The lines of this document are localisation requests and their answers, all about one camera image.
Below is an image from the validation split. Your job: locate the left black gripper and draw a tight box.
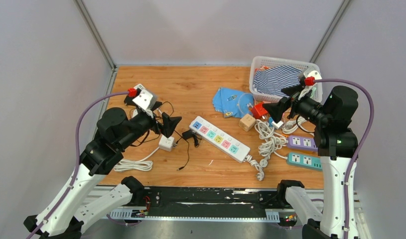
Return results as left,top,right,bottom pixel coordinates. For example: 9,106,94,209
119,101,182,150

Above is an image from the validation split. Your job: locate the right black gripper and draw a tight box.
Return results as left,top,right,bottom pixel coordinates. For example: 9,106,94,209
263,83,330,126

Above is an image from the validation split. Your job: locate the red cube socket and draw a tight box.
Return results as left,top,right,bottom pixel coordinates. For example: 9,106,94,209
251,102,269,120

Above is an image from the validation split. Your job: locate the small black charger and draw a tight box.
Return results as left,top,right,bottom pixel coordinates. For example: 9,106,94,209
182,129,200,147

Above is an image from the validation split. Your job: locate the black power adapter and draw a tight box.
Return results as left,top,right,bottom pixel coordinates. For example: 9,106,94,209
124,95,136,107

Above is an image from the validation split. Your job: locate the wooden block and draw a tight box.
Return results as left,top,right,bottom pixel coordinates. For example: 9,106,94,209
239,114,256,132

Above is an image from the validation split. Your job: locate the white back power strip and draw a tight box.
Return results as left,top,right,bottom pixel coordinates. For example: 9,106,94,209
189,116,265,181

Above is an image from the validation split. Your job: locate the white square plug adapter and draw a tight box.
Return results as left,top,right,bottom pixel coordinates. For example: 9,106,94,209
132,109,138,118

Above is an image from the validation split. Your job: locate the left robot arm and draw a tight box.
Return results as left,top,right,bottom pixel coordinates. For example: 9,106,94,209
23,105,182,239

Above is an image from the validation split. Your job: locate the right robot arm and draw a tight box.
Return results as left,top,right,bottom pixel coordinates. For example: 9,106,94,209
263,86,359,239

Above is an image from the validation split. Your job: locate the blue striped cloth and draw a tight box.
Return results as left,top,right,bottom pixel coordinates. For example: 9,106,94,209
252,65,302,97

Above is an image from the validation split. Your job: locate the white small charger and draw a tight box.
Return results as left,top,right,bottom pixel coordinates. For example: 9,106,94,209
271,121,284,129

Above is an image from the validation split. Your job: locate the white plastic basket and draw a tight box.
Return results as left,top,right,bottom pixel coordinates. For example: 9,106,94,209
249,56,321,102

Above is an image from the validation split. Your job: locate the purple power strip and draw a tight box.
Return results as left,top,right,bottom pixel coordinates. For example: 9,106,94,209
286,135,318,152

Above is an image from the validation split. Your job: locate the teal power strip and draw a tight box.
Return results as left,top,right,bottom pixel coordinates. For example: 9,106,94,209
286,152,322,171

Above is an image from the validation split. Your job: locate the thin pink white cable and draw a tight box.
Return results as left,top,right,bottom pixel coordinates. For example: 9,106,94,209
237,92,256,116

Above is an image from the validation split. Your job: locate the black thin adapter cable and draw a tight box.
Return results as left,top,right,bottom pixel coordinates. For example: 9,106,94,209
128,100,200,171

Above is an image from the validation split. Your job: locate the white coiled cable bundle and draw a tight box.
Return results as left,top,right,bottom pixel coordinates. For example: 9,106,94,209
254,116,307,168

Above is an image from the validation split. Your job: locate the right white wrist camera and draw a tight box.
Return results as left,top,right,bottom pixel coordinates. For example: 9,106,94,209
298,69,322,100

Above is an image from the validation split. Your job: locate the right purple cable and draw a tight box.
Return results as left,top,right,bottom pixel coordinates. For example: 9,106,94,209
304,76,375,239

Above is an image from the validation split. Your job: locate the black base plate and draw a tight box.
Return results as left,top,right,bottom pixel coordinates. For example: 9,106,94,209
111,186,310,228

